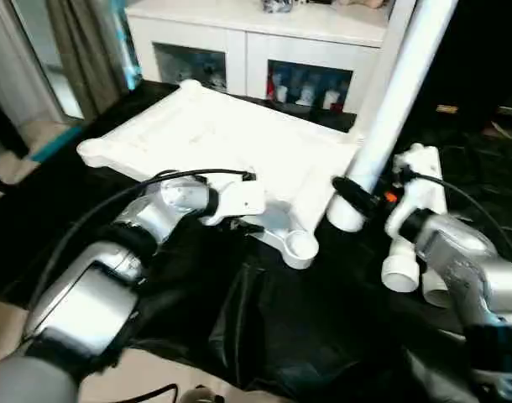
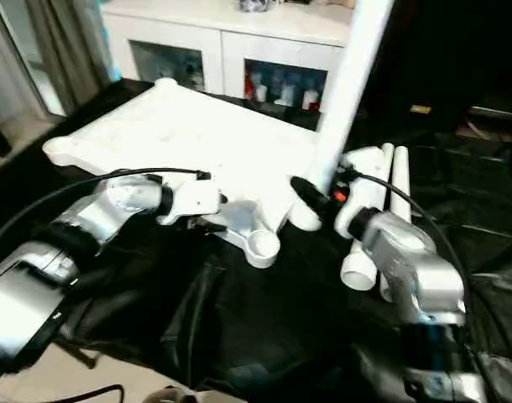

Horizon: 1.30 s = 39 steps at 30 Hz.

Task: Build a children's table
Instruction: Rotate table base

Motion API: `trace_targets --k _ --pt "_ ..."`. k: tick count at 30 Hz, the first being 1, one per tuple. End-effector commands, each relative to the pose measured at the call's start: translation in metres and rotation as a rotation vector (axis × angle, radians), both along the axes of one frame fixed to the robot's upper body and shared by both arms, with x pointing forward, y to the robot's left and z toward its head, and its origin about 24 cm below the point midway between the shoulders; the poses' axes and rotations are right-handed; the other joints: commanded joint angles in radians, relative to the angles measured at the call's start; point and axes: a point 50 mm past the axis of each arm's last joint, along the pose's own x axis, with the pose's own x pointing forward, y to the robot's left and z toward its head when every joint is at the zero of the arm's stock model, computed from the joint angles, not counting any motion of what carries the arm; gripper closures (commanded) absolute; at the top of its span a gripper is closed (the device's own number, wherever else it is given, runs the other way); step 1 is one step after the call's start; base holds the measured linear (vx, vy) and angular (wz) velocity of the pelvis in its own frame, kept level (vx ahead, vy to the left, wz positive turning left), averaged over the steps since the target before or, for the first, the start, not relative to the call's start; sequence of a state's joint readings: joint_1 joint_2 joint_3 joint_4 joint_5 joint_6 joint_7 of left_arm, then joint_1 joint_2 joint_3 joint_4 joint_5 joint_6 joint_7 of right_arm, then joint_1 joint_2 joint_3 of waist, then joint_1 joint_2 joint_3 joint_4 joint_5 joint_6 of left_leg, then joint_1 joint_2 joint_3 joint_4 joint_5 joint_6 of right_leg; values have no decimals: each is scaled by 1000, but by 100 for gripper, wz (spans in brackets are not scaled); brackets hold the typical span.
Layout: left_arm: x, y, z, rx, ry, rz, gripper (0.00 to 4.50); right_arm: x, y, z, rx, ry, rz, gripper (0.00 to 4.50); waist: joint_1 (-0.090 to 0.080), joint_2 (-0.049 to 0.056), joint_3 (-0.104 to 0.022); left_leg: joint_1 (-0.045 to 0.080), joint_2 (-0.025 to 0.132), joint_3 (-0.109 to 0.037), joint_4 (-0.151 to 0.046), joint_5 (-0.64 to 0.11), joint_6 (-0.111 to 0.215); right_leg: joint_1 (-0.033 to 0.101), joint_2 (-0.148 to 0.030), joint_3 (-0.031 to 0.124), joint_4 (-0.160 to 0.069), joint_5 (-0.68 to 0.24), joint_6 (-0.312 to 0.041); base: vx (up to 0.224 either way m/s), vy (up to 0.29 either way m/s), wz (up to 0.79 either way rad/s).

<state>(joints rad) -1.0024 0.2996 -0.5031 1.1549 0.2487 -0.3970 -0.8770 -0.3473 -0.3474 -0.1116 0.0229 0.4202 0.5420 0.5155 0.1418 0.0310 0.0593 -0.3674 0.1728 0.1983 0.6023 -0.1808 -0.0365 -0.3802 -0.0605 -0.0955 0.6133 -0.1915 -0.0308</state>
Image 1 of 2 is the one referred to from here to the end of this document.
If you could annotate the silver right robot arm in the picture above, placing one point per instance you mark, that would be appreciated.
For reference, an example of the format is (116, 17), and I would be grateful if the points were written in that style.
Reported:
(470, 260)

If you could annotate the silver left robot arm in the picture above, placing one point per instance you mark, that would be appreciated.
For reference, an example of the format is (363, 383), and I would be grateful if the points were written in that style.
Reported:
(92, 302)

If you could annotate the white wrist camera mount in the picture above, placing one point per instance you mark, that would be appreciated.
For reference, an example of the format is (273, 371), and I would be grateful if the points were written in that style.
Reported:
(239, 201)
(419, 176)

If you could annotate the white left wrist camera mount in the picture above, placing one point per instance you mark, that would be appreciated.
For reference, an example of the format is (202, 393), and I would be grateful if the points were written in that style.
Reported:
(239, 201)

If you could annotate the white glass-door cabinet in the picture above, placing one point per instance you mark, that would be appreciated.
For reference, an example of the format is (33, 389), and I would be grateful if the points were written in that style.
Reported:
(197, 33)

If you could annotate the black box with yellow label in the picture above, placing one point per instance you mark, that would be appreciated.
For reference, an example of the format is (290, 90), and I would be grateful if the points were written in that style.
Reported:
(482, 54)

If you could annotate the grey-brown curtain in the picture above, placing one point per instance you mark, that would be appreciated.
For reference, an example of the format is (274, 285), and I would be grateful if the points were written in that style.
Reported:
(84, 54)

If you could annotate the teal plastic frame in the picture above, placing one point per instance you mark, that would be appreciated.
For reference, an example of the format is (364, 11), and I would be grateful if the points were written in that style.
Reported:
(56, 142)

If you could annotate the light blue patterned strip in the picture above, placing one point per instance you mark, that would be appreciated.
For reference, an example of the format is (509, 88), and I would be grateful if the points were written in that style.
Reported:
(128, 46)

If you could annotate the white plastic table top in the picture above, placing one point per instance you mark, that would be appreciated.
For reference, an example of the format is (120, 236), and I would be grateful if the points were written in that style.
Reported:
(205, 134)

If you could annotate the black plastic mat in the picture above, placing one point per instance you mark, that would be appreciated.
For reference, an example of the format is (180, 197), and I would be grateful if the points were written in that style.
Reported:
(302, 315)

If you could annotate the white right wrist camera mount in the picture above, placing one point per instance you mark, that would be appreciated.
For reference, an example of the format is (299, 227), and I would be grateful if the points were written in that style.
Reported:
(419, 176)

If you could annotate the dark crumpled object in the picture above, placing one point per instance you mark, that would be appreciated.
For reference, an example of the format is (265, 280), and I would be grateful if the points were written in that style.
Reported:
(277, 5)

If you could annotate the white plastic table leg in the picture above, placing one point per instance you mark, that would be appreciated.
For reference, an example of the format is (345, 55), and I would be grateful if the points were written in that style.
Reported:
(436, 294)
(398, 105)
(384, 75)
(400, 268)

